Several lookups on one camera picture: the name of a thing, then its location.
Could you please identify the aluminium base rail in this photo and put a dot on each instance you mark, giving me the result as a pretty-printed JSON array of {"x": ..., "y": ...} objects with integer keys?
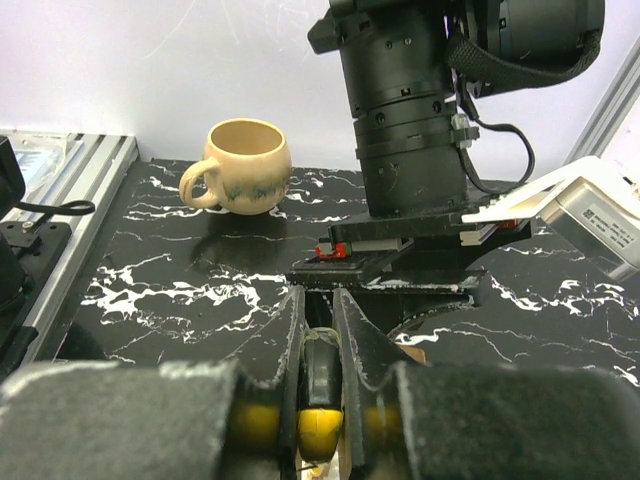
[{"x": 55, "y": 193}]

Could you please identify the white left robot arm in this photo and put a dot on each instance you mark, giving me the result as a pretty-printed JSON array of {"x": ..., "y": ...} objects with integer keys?
[{"x": 412, "y": 71}]

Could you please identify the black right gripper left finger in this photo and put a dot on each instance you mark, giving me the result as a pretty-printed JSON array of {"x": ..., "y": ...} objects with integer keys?
[{"x": 177, "y": 420}]

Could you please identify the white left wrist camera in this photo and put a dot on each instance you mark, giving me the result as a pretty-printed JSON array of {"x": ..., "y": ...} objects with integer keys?
[{"x": 591, "y": 203}]

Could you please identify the beige ceramic mug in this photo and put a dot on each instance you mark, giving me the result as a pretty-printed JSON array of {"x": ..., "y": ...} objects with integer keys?
[{"x": 245, "y": 168}]

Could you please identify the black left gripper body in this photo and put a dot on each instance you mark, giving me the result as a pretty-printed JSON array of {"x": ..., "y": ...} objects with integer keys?
[{"x": 425, "y": 255}]

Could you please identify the yellow utility knife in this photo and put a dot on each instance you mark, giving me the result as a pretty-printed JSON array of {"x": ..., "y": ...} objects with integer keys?
[{"x": 320, "y": 413}]

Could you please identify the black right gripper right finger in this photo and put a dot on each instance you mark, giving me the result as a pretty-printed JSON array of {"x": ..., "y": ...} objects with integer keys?
[{"x": 406, "y": 420}]

